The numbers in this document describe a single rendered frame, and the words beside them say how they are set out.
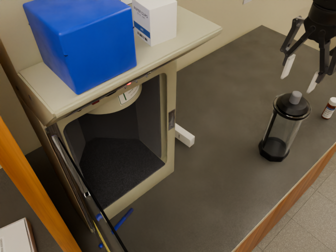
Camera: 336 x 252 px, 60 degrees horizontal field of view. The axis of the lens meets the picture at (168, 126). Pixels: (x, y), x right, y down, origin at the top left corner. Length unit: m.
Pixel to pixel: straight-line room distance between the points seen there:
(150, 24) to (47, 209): 0.35
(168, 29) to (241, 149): 0.68
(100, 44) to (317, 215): 1.96
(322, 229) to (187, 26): 1.79
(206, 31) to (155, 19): 0.10
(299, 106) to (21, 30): 0.74
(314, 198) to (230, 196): 1.33
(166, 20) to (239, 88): 0.88
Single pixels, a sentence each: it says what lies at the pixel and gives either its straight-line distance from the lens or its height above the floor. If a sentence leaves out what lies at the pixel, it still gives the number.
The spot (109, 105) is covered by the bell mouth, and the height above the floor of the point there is 1.33.
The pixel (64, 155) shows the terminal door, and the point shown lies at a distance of 0.50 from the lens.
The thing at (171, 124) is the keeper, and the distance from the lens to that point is 0.79.
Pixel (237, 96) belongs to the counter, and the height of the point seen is 0.94.
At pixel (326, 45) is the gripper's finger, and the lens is 0.82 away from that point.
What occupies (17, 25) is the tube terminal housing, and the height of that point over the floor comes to 1.57.
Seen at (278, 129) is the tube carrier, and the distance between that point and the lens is 0.97.
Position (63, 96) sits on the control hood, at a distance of 0.41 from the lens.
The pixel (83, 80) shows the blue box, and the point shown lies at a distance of 0.39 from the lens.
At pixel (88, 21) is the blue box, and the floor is 1.60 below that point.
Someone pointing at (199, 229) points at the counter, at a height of 0.94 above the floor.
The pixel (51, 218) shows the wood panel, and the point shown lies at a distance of 0.58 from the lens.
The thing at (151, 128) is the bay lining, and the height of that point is 1.13.
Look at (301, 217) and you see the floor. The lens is 2.13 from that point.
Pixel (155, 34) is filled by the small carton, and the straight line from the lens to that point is 0.47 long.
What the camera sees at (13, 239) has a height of 0.98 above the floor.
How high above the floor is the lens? 1.76
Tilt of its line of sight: 47 degrees down
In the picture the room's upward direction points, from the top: straight up
